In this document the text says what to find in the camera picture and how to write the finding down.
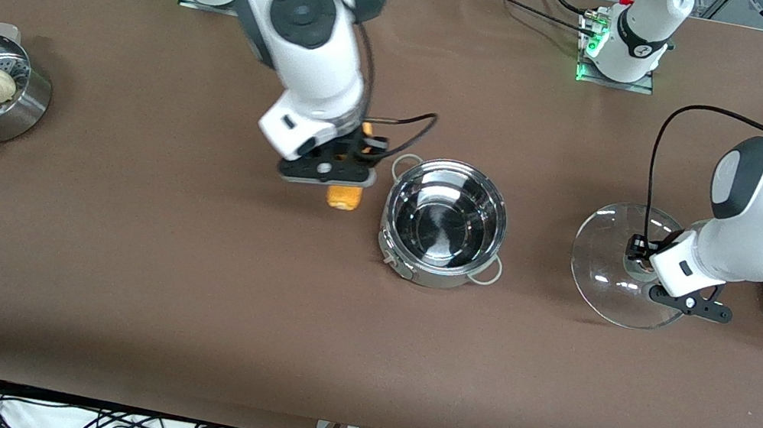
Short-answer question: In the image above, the black base cable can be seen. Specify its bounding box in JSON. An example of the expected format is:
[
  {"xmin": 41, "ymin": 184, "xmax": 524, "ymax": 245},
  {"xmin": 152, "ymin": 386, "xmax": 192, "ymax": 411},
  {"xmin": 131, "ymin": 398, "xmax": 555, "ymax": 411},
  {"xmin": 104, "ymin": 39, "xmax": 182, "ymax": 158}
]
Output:
[
  {"xmin": 457, "ymin": 0, "xmax": 604, "ymax": 41},
  {"xmin": 532, "ymin": 0, "xmax": 608, "ymax": 21}
]

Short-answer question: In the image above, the glass pot lid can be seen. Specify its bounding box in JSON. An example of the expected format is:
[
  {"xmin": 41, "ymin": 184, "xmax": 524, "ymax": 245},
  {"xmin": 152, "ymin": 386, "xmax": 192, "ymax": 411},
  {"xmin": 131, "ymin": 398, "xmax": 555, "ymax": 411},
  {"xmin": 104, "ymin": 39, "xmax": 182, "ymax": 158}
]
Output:
[{"xmin": 560, "ymin": 195, "xmax": 707, "ymax": 338}]

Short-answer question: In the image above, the yellow corn cob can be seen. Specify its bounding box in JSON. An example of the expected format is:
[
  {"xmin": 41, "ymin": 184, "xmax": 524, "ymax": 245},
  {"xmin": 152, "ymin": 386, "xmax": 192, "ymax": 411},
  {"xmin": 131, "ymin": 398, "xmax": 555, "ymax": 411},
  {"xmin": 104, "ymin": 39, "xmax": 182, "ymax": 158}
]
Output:
[{"xmin": 324, "ymin": 118, "xmax": 375, "ymax": 214}]

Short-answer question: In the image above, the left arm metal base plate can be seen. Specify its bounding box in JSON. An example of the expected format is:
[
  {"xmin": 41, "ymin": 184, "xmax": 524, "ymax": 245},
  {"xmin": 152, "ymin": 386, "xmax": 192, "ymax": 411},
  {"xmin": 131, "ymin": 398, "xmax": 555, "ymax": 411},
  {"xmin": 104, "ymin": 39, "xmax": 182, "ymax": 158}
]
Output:
[{"xmin": 574, "ymin": 12, "xmax": 666, "ymax": 96}]

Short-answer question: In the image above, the brown table cover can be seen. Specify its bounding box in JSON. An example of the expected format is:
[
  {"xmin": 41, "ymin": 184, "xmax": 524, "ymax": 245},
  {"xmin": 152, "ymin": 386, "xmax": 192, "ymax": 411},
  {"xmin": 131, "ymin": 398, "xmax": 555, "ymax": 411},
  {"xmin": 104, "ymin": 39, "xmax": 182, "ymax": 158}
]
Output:
[{"xmin": 0, "ymin": 0, "xmax": 763, "ymax": 428}]

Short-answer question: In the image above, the steel pot with handles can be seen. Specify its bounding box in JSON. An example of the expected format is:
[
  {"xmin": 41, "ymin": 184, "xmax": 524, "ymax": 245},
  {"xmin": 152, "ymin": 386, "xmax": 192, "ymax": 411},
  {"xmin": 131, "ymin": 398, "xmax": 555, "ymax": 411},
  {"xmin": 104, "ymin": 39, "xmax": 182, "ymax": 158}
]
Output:
[{"xmin": 372, "ymin": 148, "xmax": 521, "ymax": 299}]

